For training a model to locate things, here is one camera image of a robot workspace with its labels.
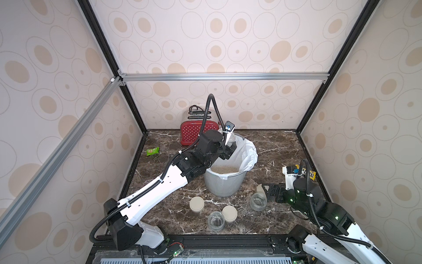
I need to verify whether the beige jar lid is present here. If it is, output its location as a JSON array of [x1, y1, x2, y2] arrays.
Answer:
[[257, 184, 266, 195], [189, 196, 204, 213], [222, 205, 238, 223]]

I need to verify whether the glass jar with rice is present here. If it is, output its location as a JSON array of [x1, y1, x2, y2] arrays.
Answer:
[[250, 192, 267, 212]]

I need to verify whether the beige lidded jar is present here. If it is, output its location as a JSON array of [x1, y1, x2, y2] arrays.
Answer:
[[207, 211, 225, 232], [226, 132, 236, 145]]

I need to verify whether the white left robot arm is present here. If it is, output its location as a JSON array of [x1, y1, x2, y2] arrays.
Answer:
[[100, 130, 237, 251]]

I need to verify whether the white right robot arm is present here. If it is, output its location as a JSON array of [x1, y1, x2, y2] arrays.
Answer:
[[262, 177, 390, 264]]

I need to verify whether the white plastic bin liner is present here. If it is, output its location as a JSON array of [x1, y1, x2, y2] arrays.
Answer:
[[212, 133, 258, 172]]

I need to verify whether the grey mesh waste bin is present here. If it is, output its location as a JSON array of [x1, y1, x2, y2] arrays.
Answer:
[[204, 165, 247, 198]]

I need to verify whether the yellow candy packet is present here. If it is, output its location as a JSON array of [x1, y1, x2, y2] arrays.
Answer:
[[303, 169, 316, 180]]

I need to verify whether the red polka dot toaster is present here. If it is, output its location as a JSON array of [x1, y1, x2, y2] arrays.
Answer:
[[180, 107, 220, 146]]

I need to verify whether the green snack packet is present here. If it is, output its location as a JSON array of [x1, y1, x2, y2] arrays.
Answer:
[[146, 147, 159, 156]]

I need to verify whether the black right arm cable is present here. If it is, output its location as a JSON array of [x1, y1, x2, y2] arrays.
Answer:
[[298, 159, 393, 264]]

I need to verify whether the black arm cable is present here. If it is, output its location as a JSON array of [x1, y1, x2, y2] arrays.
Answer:
[[88, 93, 226, 244], [298, 159, 393, 264]]

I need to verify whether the aluminium horizontal back rail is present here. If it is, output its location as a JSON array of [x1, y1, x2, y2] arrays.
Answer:
[[121, 72, 330, 82]]

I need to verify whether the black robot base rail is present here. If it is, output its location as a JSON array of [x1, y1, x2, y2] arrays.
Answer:
[[85, 225, 320, 264]]

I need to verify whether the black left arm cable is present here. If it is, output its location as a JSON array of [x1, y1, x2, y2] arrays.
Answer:
[[88, 93, 226, 244]]

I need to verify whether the black vertical frame post left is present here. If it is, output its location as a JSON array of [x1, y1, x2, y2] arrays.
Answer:
[[76, 0, 148, 134]]

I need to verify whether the black vertical frame post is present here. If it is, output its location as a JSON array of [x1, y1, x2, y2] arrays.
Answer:
[[76, 0, 148, 134], [296, 0, 382, 135]]

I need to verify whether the black vertical frame post right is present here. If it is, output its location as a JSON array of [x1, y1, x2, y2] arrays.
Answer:
[[296, 0, 382, 135]]

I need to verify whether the aluminium left side rail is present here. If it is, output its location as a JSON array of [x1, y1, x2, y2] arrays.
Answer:
[[1, 77, 123, 247]]

